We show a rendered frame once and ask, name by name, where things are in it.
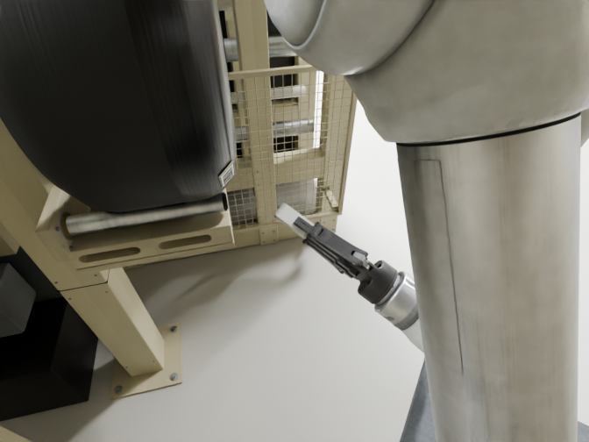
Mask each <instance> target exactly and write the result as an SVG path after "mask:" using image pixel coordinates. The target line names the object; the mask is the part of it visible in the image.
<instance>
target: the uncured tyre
mask: <svg viewBox="0 0 589 442"><path fill-rule="evenodd" d="M0 118H1V119H2V121H3V122H4V125H5V126H6V128H7V129H8V131H9V133H10V134H11V136H12V138H14V140H15V141H16V142H17V144H18V146H19V147H20V148H21V150H22V151H23V152H24V154H25V155H26V156H27V158H28V159H29V160H30V161H31V163H32V164H33V165H34V166H35V167H36V168H37V169H38V171H39V172H40V173H41V174H42V175H43V176H45V178H47V179H48V180H49V181H50V182H51V183H52V184H54V185H55V186H56V187H58V188H59V189H61V190H63V191H65V192H66V193H68V194H69V195H71V196H72V197H74V198H75V199H77V200H79V201H80V202H82V203H84V204H86V205H87V206H88V207H90V208H92V209H95V210H104V211H112V212H126V211H132V210H143V209H148V208H154V207H160V206H166V205H171V204H177V203H188V202H193V201H200V200H205V199H209V198H211V197H213V196H216V195H218V194H220V193H222V191H223V190H224V189H225V187H226V186H227V185H228V184H229V182H230V181H231V180H232V178H233V177H234V176H235V175H236V154H237V144H236V134H235V125H234V118H233V111H232V104H231V92H230V84H229V78H228V72H227V66H226V59H225V53H224V43H223V36H222V31H221V25H220V19H219V13H218V8H217V2H216V0H0ZM232 161H234V168H235V174H234V175H233V176H232V177H231V179H230V180H229V181H228V182H227V183H226V185H225V186H224V187H223V188H222V189H221V185H220V181H219V178H218V176H219V175H220V174H221V173H222V172H223V171H224V170H225V169H226V168H227V167H228V166H229V165H230V164H231V162H232Z"/></svg>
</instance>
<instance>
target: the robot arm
mask: <svg viewBox="0 0 589 442"><path fill-rule="evenodd" d="M264 2H265V5H266V8H267V11H268V14H269V16H270V19H271V20H272V22H273V24H274V25H275V27H276V28H277V29H278V31H279V32H280V34H281V36H282V38H283V39H284V40H285V42H286V43H287V45H288V47H289V48H290V49H291V50H292V51H293V52H294V53H296V54H297V55H298V56H299V57H301V58H302V59H303V60H304V61H306V62H307V63H308V64H309V65H311V66H312V67H314V68H316V69H318V70H320V71H322V72H323V73H325V74H327V75H343V76H344V79H345V80H346V81H347V82H348V84H349V86H350V87H351V90H352V91H353V93H354V95H355V96H356V98H357V99H358V101H359V102H360V104H361V106H362V107H363V109H364V112H365V116H366V118H367V120H368V122H369V123H370V125H371V126H372V127H373V129H374V130H375V131H376V132H377V133H378V134H379V135H380V136H381V138H382V139H383V140H384V141H386V142H391V143H395V144H396V151H397V157H398V158H397V161H398V168H399V174H400V180H401V193H402V199H403V205H404V212H405V218H406V225H407V232H408V243H409V250H410V257H411V263H412V269H413V276H414V277H413V276H412V275H410V274H409V273H407V272H406V271H400V272H398V271H397V269H395V268H394V267H392V266H391V265H389V264H388V263H387V262H385V261H384V260H378V261H377V262H376V263H375V264H372V263H371V262H370V261H369V260H368V258H367V256H368V252H366V251H364V250H362V249H360V248H358V247H356V246H354V245H353V244H351V243H349V242H348V241H346V240H345V239H342V238H341V237H339V236H338V235H336V234H335V233H334V232H332V231H330V230H328V229H327V228H325V227H323V226H322V225H319V224H320V223H319V222H316V223H315V224H313V223H311V222H310V221H309V220H307V219H306V218H305V217H304V216H302V215H301V214H300V213H298V212H297V211H296V210H294V209H292V208H291V207H290V206H288V205H287V204H286V203H284V204H282V205H281V207H280V208H279V209H278V211H277V212H276V213H275V214H274V217H275V218H276V219H278V220H279V221H281V222H282V223H283V224H284V225H285V226H287V227H288V228H289V229H291V230H292V231H293V232H295V233H297V234H298V235H299V236H301V237H302V238H303V239H304V240H303V241H302V243H303V244H305V243H306V244H307V245H308V246H310V247H311V248H312V249H313V250H315V251H316V252H317V253H318V254H320V255H321V256H322V257H323V258H325V259H326V260H327V261H328V262H329V263H330V264H331V265H332V266H333V267H334V268H335V269H336V270H337V271H338V272H339V273H340V274H346V275H347V276H348V277H350V278H354V279H356V280H359V282H360V284H359V286H358V294H359V295H361V296H362V297H364V298H365V299H366V300H367V301H368V302H369V303H371V304H374V310H375V312H378V313H379V314H380V315H381V316H382V317H383V318H385V319H386V320H387V321H389V322H390V323H391V324H393V326H395V327H396V328H398V329H400V330H401V331H402V332H403V333H404V334H405V335H406V336H407V337H408V339H409V341H410V342H411V343H412V344H413V345H415V346H416V347H417V348H418V349H419V350H421V351H422V352H423V353H424V358H425V364H426V371H427V377H428V384H429V396H430V403H431V409H432V416H433V423H434V429H435V435H436V442H578V307H579V229H580V152H581V147H582V146H583V145H584V144H585V143H586V141H587V140H589V0H264Z"/></svg>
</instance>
